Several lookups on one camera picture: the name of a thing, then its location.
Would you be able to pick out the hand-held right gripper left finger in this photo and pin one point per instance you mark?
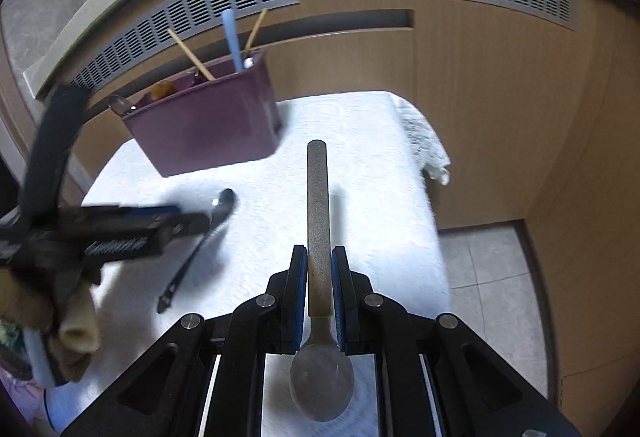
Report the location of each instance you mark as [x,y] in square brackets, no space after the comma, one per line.
[298,307]

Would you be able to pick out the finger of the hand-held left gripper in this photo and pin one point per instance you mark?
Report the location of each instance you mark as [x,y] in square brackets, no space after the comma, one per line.
[52,142]
[165,219]

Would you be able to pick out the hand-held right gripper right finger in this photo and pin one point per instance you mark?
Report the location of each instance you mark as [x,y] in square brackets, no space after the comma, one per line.
[339,307]

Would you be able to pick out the large metal spoon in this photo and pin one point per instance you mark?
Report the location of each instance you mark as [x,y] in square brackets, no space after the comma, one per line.
[317,267]

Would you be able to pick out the black spoon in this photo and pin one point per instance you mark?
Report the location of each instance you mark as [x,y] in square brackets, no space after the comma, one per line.
[223,207]

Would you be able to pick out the purple utensil holder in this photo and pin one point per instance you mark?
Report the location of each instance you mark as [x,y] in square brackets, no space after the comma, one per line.
[210,127]

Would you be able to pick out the person's left hand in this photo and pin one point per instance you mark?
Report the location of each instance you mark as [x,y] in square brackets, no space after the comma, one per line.
[75,322]

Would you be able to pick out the shiny metal utensil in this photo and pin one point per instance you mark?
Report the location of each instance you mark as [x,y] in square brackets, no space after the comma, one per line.
[119,106]

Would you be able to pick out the brown utensil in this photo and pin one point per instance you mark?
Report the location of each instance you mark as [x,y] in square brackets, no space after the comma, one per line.
[161,90]

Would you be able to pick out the floral cloth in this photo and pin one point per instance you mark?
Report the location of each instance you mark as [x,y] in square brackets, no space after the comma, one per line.
[15,369]

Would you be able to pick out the white table cloth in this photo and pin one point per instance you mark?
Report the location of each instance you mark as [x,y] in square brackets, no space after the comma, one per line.
[370,177]

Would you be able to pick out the white utensil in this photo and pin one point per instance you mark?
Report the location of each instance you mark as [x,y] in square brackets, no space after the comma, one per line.
[248,63]

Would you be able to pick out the long grey vent grille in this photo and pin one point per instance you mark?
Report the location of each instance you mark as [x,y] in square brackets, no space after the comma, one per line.
[200,12]

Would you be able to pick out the wooden cabinet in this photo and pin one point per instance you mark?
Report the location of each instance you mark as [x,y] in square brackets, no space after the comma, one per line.
[500,117]

